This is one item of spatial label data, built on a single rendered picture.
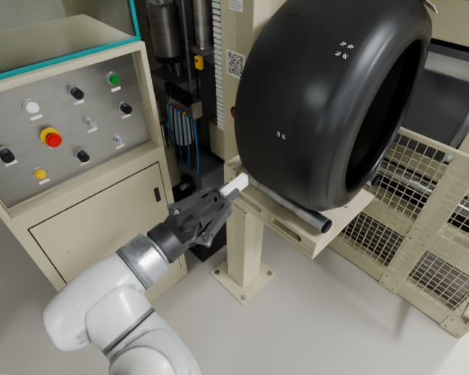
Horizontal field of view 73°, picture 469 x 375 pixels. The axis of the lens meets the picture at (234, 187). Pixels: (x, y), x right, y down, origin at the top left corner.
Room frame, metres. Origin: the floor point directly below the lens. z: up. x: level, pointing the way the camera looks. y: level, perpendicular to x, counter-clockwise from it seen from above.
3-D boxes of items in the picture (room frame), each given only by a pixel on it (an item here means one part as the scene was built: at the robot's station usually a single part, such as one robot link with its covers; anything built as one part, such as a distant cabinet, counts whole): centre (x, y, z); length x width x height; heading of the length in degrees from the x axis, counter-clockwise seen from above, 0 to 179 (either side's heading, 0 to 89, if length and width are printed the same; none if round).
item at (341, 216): (0.80, -0.24, 0.80); 0.37 x 0.36 x 0.02; 134
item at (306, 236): (0.70, -0.14, 0.83); 0.36 x 0.09 x 0.06; 44
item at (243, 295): (0.97, -0.05, 0.01); 0.27 x 0.27 x 0.02; 44
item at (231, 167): (0.93, -0.12, 0.90); 0.40 x 0.03 x 0.10; 134
